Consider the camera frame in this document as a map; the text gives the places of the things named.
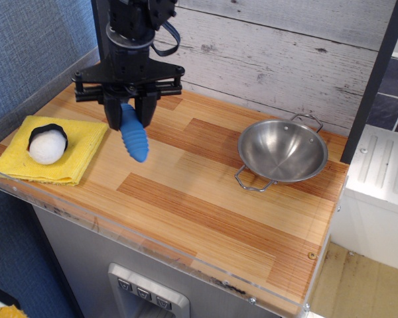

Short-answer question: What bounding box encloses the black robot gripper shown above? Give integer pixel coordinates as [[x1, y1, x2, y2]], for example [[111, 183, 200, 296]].
[[72, 32, 185, 130]]

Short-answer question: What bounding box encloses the blue handled metal fork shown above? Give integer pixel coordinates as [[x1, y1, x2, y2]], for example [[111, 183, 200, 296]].
[[120, 103, 149, 163]]

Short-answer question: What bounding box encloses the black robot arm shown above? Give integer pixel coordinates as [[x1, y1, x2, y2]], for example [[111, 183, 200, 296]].
[[72, 1, 184, 131]]

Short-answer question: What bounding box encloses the yellow folded towel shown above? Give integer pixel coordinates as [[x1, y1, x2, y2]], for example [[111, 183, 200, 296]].
[[0, 115, 107, 186]]

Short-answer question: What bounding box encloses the white and black rice ball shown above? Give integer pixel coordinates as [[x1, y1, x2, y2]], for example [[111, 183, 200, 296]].
[[27, 123, 68, 165]]

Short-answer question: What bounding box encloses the clear acrylic front guard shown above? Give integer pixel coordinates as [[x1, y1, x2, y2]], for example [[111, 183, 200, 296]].
[[0, 167, 350, 315]]

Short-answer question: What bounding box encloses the steel toy fridge cabinet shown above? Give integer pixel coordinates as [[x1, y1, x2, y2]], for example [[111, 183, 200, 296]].
[[34, 206, 306, 317]]

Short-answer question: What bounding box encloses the grey dispenser button panel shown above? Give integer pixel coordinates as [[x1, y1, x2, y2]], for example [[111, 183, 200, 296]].
[[107, 263, 190, 317]]

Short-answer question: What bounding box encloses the yellow and black object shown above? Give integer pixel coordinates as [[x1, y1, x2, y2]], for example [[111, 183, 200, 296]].
[[0, 302, 28, 318]]

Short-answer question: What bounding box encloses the white ribbed appliance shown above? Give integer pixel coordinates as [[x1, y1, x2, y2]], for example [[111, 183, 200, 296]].
[[330, 125, 398, 269]]

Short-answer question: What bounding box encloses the steel bowl with wire handles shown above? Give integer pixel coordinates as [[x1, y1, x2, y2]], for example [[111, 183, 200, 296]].
[[235, 113, 328, 192]]

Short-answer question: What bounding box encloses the dark grey right post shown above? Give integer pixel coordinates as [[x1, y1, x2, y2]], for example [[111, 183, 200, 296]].
[[340, 1, 398, 164]]

